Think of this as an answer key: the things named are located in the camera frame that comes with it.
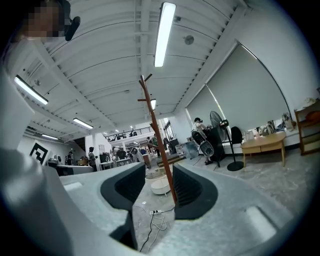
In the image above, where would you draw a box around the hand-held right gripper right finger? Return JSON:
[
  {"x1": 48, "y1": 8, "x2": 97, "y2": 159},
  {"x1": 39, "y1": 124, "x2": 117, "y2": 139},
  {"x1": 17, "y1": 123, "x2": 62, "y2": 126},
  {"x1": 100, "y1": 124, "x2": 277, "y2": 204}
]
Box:
[{"x1": 149, "y1": 163, "x2": 294, "y2": 256}]

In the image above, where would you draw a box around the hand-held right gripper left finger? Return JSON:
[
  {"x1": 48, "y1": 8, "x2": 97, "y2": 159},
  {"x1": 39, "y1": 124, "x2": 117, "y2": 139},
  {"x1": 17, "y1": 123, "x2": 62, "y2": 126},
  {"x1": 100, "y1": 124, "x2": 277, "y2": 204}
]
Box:
[{"x1": 59, "y1": 161, "x2": 147, "y2": 251}]

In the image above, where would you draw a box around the brown wooden coat stand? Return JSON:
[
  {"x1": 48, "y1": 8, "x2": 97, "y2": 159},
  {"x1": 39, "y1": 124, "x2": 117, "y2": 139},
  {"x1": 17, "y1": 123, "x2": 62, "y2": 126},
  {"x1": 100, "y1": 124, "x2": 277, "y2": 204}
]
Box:
[{"x1": 137, "y1": 73, "x2": 179, "y2": 204}]

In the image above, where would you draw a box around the brown wooden bench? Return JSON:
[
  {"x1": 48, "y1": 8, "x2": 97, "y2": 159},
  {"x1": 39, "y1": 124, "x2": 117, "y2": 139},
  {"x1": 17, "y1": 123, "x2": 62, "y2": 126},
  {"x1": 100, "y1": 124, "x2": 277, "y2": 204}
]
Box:
[{"x1": 156, "y1": 155, "x2": 186, "y2": 168}]

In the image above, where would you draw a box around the grey box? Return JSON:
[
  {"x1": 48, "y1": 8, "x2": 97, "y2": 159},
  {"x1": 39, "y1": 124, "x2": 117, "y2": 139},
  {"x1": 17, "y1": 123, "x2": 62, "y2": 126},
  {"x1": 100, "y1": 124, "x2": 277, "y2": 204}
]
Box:
[{"x1": 177, "y1": 141, "x2": 200, "y2": 160}]

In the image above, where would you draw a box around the white black machine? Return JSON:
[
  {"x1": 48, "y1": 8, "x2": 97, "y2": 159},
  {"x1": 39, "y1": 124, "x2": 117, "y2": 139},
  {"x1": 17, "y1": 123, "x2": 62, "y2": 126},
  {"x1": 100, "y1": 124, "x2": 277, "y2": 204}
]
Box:
[{"x1": 190, "y1": 129, "x2": 216, "y2": 166}]

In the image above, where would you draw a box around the black standing fan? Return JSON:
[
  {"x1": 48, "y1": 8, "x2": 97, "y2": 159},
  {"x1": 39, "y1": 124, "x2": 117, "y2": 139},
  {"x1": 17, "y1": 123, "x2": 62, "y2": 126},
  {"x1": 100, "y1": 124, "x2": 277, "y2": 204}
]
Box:
[{"x1": 209, "y1": 110, "x2": 245, "y2": 172}]

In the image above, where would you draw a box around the black chair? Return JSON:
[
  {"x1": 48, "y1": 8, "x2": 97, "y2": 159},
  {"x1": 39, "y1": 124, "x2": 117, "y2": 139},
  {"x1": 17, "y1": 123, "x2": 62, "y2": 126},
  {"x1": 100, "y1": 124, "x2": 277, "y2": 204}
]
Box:
[{"x1": 230, "y1": 126, "x2": 243, "y2": 145}]

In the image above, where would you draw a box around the light wooden table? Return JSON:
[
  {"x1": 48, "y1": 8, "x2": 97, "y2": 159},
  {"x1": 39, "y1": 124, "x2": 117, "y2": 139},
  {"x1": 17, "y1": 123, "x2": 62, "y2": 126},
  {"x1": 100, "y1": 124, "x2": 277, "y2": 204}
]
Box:
[{"x1": 240, "y1": 131, "x2": 287, "y2": 168}]

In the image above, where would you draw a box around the small grey roller blind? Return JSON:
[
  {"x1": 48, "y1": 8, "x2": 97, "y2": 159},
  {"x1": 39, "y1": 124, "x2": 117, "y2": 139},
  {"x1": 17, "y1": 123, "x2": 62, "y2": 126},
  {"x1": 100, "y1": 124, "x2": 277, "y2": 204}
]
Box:
[{"x1": 186, "y1": 84, "x2": 222, "y2": 131}]

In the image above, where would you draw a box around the black white patterned board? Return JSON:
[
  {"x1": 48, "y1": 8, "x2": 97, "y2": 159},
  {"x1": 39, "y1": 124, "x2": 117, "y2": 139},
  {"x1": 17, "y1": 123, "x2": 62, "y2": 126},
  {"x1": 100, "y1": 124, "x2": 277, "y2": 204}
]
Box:
[{"x1": 29, "y1": 141, "x2": 51, "y2": 166}]

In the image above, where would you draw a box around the large grey roller blind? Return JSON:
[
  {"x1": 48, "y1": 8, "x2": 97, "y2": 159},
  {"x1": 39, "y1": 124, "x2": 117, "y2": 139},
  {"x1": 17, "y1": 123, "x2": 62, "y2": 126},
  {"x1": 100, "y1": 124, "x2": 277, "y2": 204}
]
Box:
[{"x1": 206, "y1": 42, "x2": 291, "y2": 123}]

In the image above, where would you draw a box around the wooden shelf unit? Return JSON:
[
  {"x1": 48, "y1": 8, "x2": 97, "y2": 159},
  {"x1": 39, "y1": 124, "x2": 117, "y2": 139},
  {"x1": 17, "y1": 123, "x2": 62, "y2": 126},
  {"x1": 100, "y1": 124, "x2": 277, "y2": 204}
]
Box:
[{"x1": 293, "y1": 101, "x2": 320, "y2": 156}]

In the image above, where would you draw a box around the person's head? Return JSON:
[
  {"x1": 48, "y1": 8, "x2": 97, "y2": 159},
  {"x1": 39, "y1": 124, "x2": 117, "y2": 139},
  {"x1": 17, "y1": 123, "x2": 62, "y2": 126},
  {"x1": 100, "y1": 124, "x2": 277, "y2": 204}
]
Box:
[{"x1": 21, "y1": 0, "x2": 72, "y2": 43}]

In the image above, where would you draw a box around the white cable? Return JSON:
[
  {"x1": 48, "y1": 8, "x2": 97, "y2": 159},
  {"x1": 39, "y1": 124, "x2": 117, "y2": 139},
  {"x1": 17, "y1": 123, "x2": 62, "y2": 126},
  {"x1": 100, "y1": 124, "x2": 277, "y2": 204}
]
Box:
[{"x1": 149, "y1": 212, "x2": 168, "y2": 231}]

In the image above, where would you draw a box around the black head-worn camera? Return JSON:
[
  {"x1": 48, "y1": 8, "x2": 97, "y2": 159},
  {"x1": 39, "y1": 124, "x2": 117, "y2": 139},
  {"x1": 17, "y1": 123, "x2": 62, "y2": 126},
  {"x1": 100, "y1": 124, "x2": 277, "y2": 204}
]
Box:
[{"x1": 64, "y1": 15, "x2": 82, "y2": 42}]

